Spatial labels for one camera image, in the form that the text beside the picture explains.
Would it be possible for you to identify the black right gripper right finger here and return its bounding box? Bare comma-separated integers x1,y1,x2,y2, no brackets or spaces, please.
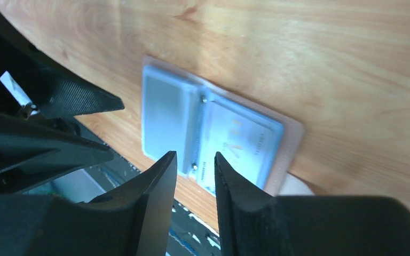
215,153,410,255

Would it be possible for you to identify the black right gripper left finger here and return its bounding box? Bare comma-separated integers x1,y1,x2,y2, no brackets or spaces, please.
0,151,177,255

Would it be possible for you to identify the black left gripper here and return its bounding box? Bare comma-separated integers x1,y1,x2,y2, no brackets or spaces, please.
0,13,124,194

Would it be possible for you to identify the white VIP card in sleeve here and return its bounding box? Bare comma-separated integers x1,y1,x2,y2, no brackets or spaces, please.
197,100,284,194

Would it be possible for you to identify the grey card in sleeve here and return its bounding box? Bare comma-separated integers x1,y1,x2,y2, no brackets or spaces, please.
142,76,188,159

